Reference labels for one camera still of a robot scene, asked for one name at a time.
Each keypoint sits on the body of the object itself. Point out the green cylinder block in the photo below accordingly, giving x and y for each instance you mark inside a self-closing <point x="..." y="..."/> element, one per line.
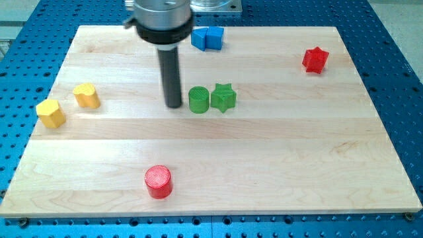
<point x="198" y="99"/>

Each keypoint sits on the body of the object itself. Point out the yellow hexagon block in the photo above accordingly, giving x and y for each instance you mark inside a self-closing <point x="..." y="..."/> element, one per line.
<point x="50" y="113"/>

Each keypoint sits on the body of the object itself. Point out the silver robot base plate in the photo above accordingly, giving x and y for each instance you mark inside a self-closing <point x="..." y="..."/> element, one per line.
<point x="198" y="6"/>

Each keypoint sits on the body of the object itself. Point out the red cylinder block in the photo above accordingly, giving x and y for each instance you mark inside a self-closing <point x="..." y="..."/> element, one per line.
<point x="158" y="180"/>

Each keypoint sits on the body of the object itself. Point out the yellow heart block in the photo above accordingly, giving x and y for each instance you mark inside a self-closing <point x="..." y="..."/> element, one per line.
<point x="86" y="95"/>

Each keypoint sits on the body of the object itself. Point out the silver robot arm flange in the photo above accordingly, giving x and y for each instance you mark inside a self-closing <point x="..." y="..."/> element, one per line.
<point x="160" y="22"/>

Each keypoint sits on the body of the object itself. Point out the blue cube block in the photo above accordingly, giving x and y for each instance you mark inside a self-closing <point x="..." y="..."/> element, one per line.
<point x="214" y="38"/>

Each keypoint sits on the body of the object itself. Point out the blue triangle block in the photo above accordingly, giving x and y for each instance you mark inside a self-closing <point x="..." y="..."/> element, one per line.
<point x="198" y="38"/>

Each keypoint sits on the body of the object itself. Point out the red star block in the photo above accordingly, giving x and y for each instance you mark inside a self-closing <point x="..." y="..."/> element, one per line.
<point x="315" y="60"/>

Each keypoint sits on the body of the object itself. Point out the green star block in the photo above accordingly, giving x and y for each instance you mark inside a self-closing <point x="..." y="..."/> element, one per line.
<point x="223" y="97"/>

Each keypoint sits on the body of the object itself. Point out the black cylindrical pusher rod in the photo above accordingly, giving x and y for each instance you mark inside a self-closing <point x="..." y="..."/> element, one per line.
<point x="170" y="75"/>

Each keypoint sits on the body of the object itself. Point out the light wooden board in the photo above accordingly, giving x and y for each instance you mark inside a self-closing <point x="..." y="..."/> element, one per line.
<point x="295" y="142"/>

